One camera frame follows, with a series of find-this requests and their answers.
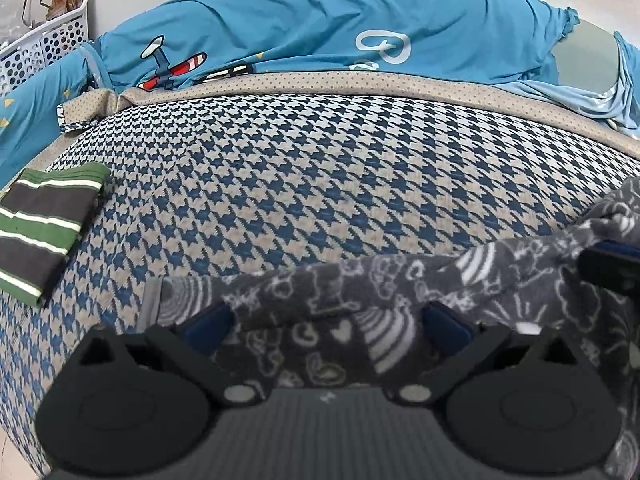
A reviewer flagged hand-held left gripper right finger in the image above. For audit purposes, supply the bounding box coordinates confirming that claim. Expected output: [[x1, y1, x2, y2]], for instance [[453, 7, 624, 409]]
[[397, 302, 576, 406]]

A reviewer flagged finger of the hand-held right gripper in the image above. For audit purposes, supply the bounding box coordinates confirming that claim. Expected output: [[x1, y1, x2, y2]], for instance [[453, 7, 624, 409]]
[[575, 240, 640, 293]]

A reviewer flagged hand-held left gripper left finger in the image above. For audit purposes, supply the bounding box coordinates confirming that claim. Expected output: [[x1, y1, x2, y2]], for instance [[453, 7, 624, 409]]
[[75, 305, 263, 407]]

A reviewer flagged grey doodle-print fleece jacket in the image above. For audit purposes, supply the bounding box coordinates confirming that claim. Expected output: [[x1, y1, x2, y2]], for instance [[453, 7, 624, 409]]
[[140, 175, 640, 480]]

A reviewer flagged houndstooth bed mat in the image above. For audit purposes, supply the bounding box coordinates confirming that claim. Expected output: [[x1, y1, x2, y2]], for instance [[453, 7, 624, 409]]
[[0, 67, 640, 480]]

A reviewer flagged grey-green padded bed panel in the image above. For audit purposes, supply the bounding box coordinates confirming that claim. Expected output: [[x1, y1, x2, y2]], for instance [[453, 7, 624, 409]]
[[552, 17, 623, 96]]

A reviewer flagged green striped folded garment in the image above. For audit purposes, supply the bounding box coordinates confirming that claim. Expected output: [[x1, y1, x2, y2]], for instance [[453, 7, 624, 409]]
[[0, 162, 112, 308]]

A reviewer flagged blue cartoon-print bed sheet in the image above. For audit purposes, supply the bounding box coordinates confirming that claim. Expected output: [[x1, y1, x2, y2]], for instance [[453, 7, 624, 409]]
[[0, 0, 640, 181]]

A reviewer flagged white plastic basket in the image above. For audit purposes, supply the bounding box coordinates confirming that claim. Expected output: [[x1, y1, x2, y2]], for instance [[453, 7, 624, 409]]
[[0, 0, 96, 98]]

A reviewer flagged brown strappy sandal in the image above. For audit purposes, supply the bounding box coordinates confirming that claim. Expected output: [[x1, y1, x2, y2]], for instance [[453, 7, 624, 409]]
[[39, 0, 85, 22]]

